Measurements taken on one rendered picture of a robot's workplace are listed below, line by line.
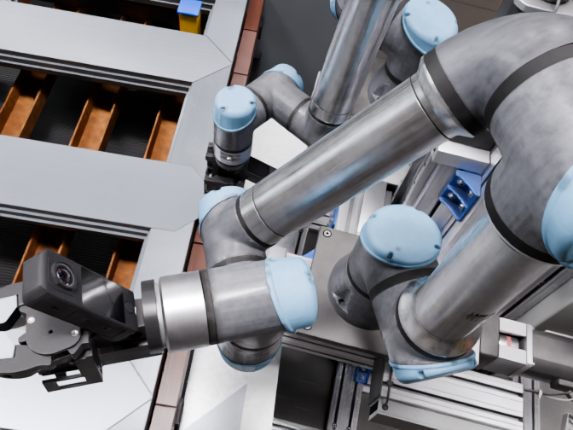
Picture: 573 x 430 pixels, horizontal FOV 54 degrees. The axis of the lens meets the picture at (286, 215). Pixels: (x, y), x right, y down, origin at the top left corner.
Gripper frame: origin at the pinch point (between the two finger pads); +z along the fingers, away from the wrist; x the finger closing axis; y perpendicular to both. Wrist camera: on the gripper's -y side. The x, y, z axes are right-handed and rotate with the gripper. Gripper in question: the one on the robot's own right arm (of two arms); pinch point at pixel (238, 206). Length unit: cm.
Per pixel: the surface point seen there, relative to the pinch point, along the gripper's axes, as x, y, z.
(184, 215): 4.1, 11.5, 0.8
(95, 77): -35, 44, 4
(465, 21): -195, -97, 87
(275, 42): -82, 0, 24
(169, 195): -0.3, 16.0, 0.8
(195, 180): -5.7, 11.0, 0.8
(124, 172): -4.5, 27.6, 0.8
